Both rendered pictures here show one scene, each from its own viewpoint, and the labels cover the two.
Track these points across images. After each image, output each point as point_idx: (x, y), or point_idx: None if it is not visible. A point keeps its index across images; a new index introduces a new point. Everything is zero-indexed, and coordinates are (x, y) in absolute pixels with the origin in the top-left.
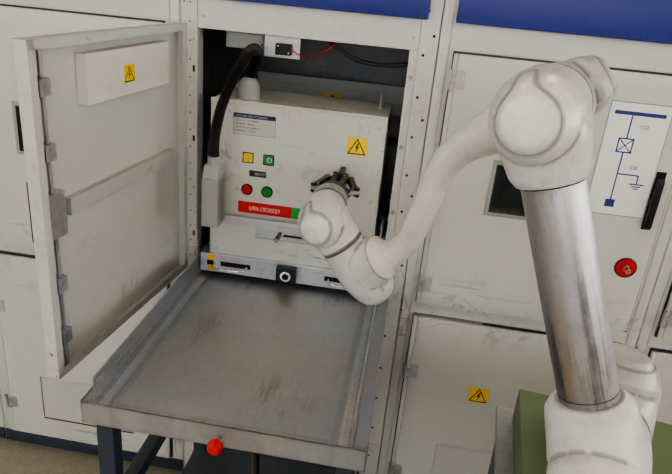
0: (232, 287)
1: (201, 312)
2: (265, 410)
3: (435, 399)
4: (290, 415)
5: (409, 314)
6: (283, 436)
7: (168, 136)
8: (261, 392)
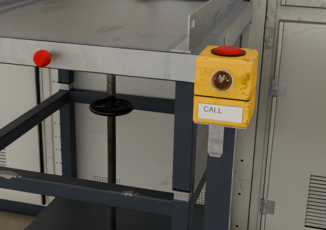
0: None
1: (55, 2)
2: (100, 36)
3: (307, 120)
4: (126, 39)
5: (275, 23)
6: (114, 46)
7: None
8: (100, 30)
